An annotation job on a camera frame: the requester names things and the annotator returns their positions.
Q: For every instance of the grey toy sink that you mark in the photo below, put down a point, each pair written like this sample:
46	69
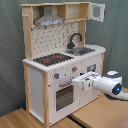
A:
79	51

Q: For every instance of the white wooden toy kitchen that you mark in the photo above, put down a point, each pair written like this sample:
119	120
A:
40	84

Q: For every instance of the oven door with window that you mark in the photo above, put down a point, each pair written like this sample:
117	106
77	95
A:
64	98

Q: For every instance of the white fridge door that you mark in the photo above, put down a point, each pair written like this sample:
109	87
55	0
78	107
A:
93	64

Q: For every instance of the black stovetop red burners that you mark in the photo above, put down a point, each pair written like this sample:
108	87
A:
52	59

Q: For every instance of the red stove knob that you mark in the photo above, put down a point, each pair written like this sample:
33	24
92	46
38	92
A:
74	69
56	75

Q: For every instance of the right red stove knob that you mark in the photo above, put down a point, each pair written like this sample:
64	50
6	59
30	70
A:
74	69

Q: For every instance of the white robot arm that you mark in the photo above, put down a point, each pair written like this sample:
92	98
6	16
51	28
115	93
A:
110	85

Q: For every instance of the grey range hood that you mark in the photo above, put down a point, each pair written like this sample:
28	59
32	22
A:
48	17

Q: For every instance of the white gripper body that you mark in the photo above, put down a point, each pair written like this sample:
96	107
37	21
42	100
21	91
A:
85	81

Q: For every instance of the left red stove knob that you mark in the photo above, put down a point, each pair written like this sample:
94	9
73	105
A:
56	75

